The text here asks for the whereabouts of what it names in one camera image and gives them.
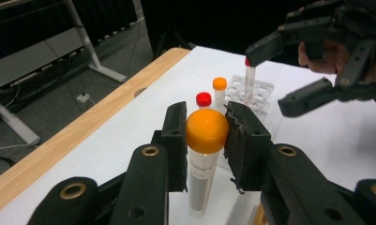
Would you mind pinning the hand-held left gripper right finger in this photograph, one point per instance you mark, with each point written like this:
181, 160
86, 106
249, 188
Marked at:
246, 150

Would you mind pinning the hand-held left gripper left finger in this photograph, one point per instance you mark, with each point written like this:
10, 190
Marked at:
177, 146

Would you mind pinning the labelled orange cap test tube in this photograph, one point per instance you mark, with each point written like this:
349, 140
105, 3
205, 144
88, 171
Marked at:
207, 131

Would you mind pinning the slim red cap test tube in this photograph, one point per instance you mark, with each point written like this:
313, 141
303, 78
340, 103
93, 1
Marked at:
250, 81

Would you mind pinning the clear acrylic tube rack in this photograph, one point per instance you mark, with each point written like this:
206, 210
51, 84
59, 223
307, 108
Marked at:
263, 90

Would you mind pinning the wide red cap test tube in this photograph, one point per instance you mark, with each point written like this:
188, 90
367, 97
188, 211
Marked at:
203, 99

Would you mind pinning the black tripod stand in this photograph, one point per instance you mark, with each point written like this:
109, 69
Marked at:
171, 40

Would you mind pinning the white power plug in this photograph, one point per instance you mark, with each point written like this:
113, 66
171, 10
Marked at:
83, 98

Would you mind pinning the grey metal-framed desk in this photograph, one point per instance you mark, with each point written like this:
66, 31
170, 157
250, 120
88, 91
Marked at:
35, 59

